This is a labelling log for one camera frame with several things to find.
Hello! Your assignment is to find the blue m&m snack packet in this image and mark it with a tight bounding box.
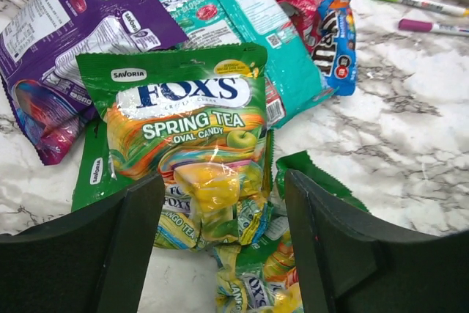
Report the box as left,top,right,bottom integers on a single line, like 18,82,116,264
311,0,358,96

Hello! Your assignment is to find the green capped marker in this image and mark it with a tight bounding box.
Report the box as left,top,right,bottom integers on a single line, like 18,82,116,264
381,0,468,18

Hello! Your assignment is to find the teal snack packet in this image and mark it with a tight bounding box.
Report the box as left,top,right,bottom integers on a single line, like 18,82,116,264
160,0,334,128

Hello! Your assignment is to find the green yellow snack packet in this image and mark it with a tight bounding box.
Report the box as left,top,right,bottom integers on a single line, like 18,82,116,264
72,43,271,250

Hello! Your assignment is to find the red snack packet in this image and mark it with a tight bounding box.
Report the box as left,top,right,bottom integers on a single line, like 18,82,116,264
276,0,324,54

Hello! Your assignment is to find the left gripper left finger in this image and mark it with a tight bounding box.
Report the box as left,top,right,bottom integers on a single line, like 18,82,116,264
1,174,164,312

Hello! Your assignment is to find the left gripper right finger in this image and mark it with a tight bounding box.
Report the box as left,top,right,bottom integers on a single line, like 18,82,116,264
285,170,468,312

